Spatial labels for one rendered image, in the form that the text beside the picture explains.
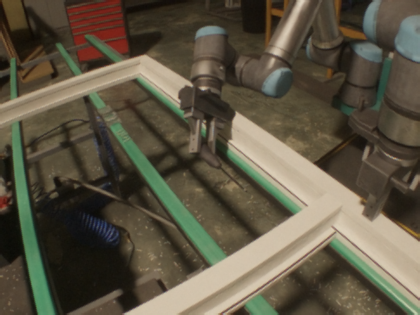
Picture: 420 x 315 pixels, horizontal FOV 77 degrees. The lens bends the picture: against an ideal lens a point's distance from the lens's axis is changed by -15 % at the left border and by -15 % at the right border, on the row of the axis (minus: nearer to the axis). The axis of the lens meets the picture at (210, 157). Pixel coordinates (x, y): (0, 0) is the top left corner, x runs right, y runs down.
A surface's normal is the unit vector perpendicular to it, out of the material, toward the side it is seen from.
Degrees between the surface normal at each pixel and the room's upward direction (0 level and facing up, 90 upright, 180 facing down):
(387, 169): 0
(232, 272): 0
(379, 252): 90
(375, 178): 90
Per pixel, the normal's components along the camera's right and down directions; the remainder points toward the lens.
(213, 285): -0.06, -0.78
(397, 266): -0.84, 0.38
